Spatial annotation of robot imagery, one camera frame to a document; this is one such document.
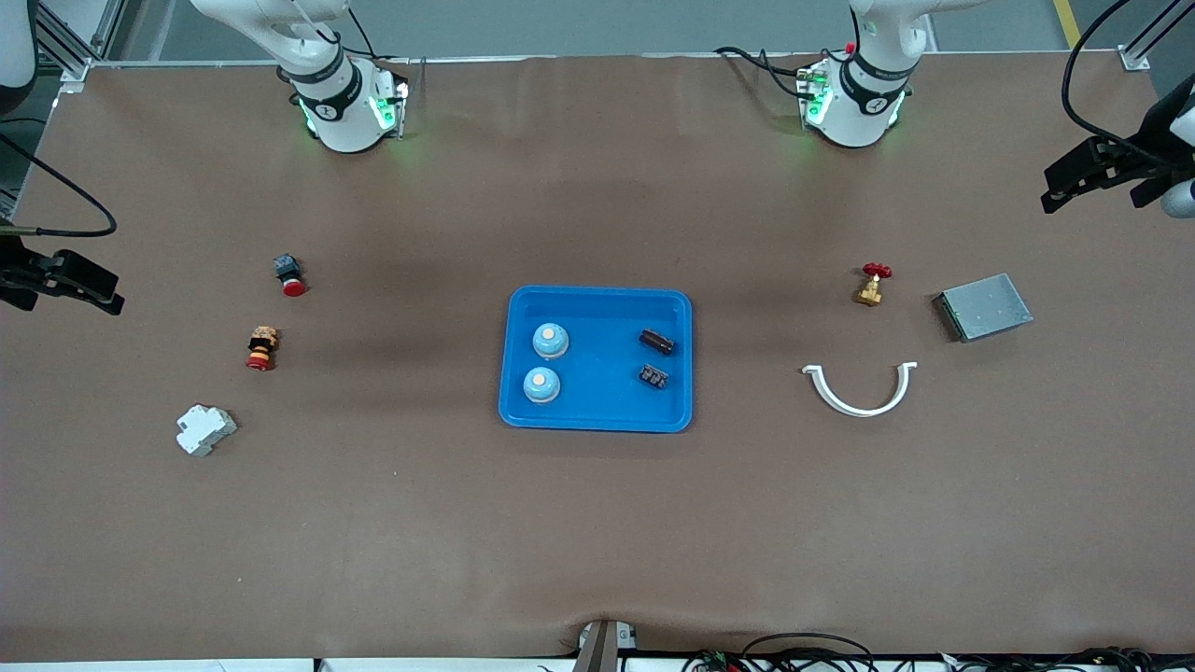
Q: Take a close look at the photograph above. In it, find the black cable bundle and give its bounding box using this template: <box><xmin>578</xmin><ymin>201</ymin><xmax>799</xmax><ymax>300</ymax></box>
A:
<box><xmin>938</xmin><ymin>646</ymin><xmax>1195</xmax><ymax>672</ymax></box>

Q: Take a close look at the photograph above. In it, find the brass valve with red handle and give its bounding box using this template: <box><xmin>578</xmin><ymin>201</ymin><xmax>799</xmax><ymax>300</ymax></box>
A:
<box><xmin>852</xmin><ymin>262</ymin><xmax>893</xmax><ymax>308</ymax></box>

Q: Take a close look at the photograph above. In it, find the white half-round pipe clamp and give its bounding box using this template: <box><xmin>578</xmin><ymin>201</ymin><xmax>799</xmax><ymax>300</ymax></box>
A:
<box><xmin>802</xmin><ymin>361</ymin><xmax>919</xmax><ymax>418</ymax></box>

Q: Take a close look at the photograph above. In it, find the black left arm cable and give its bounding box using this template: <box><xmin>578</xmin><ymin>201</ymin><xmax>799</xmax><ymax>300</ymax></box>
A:
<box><xmin>1061</xmin><ymin>0</ymin><xmax>1195</xmax><ymax>174</ymax></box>

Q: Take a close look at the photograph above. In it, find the white circuit breaker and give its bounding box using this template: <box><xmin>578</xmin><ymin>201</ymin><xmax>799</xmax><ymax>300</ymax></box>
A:
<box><xmin>176</xmin><ymin>403</ymin><xmax>238</xmax><ymax>457</ymax></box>

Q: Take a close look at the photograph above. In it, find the aluminium frame profile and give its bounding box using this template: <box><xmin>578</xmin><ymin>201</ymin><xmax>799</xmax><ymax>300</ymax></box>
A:
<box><xmin>1116</xmin><ymin>0</ymin><xmax>1195</xmax><ymax>74</ymax></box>
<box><xmin>33</xmin><ymin>0</ymin><xmax>127</xmax><ymax>94</ymax></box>

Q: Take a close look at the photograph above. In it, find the silver metal module box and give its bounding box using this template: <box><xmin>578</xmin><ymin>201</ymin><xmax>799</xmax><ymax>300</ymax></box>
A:
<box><xmin>933</xmin><ymin>273</ymin><xmax>1034</xmax><ymax>343</ymax></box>

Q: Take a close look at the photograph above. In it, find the black base cable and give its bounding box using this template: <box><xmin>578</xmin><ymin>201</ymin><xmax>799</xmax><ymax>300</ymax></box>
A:
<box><xmin>714</xmin><ymin>45</ymin><xmax>846</xmax><ymax>100</ymax></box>
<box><xmin>344</xmin><ymin>0</ymin><xmax>379</xmax><ymax>62</ymax></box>

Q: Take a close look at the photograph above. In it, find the black cable loop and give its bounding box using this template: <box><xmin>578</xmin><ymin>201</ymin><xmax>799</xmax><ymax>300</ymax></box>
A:
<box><xmin>742</xmin><ymin>632</ymin><xmax>879</xmax><ymax>672</ymax></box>

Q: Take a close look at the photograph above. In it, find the blue plastic tray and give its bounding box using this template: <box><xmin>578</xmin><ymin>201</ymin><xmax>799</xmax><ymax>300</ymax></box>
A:
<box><xmin>498</xmin><ymin>285</ymin><xmax>694</xmax><ymax>434</ymax></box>

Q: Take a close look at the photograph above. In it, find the brown table mat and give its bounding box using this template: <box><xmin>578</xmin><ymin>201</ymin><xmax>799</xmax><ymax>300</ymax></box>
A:
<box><xmin>0</xmin><ymin>51</ymin><xmax>1195</xmax><ymax>662</ymax></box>

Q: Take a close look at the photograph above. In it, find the grey metal bracket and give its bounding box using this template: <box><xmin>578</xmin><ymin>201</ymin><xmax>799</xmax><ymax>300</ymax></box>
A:
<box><xmin>571</xmin><ymin>619</ymin><xmax>638</xmax><ymax>672</ymax></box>

